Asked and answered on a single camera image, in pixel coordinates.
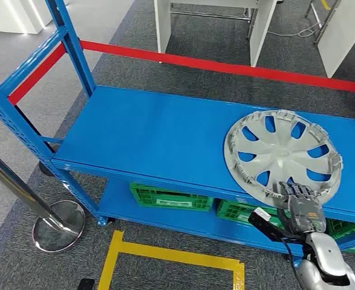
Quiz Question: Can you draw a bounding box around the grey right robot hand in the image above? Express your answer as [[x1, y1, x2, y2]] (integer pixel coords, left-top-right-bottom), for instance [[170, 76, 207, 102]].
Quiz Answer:
[[274, 181, 328, 236]]

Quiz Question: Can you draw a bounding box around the grey plastic wheel cover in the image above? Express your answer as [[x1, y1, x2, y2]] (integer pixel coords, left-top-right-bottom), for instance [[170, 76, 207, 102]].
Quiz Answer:
[[224, 110, 343, 208]]

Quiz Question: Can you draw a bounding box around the blue metal shelf rack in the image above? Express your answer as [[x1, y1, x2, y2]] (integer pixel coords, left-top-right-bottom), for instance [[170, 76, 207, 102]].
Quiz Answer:
[[0, 0, 355, 257]]

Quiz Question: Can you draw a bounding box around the green plastic crate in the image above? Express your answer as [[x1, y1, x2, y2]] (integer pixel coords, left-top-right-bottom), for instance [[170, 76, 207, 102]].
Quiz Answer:
[[129, 182, 215, 213], [216, 199, 287, 230], [327, 217, 355, 254]]

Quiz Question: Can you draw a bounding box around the white office desk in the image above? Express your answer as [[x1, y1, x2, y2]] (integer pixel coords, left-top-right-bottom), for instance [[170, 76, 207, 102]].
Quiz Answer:
[[154, 0, 279, 68], [306, 0, 355, 79]]

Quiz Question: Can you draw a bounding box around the yellow floor tape square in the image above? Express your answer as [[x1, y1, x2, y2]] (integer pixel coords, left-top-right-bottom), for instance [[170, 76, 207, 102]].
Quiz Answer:
[[98, 230, 245, 290]]

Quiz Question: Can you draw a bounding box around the grey metal plate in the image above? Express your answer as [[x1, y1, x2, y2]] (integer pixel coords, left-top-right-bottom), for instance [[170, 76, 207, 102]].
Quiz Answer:
[[77, 278, 95, 290]]

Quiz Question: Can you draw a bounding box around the white display platform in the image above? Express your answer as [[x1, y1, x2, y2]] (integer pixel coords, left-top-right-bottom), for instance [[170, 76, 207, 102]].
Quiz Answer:
[[0, 0, 70, 35]]

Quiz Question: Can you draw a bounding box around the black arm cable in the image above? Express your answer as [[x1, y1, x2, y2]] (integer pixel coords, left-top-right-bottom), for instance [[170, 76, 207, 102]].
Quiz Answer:
[[281, 236, 305, 290]]

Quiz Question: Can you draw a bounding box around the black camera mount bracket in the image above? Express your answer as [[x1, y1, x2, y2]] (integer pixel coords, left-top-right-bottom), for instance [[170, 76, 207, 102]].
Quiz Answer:
[[248, 212, 306, 243]]

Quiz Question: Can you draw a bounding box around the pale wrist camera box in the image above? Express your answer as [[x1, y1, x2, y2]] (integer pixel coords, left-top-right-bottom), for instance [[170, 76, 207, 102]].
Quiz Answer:
[[253, 207, 271, 222]]

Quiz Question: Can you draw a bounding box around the white floor cable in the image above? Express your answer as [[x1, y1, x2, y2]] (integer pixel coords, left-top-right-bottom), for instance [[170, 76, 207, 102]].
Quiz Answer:
[[267, 21, 321, 39]]

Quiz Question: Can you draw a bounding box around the chrome stanchion post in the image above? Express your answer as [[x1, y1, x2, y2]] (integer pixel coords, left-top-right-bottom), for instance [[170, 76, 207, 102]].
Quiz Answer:
[[0, 143, 86, 254]]

